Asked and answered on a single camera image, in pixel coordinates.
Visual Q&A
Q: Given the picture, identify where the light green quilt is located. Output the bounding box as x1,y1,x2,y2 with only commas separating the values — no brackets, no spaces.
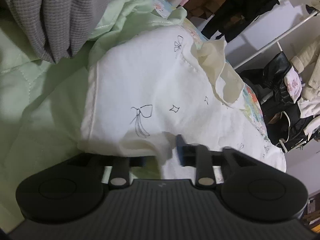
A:
1,0,187,232

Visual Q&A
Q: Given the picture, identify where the cream crumpled cloth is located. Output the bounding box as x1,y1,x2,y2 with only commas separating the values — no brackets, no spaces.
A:
196,40,245,109

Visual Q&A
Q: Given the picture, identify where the black clothes pile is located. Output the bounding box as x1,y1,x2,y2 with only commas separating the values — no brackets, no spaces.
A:
240,52,319,152

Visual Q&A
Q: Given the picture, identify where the grey knit sweater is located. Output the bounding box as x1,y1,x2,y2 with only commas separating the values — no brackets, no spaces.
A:
5,0,109,63

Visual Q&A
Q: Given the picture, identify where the black hanging coat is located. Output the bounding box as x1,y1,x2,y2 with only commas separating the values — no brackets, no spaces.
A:
201,0,280,42

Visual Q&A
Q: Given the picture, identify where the white bow-print cloth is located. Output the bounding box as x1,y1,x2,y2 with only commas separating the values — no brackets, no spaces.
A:
78,25,286,179

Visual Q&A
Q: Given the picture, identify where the beige hanging jacket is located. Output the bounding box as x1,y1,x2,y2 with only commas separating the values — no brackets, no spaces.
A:
290,0,320,118

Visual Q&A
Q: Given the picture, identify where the white clothes rack pole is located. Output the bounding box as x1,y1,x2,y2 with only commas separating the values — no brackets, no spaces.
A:
232,3,320,71

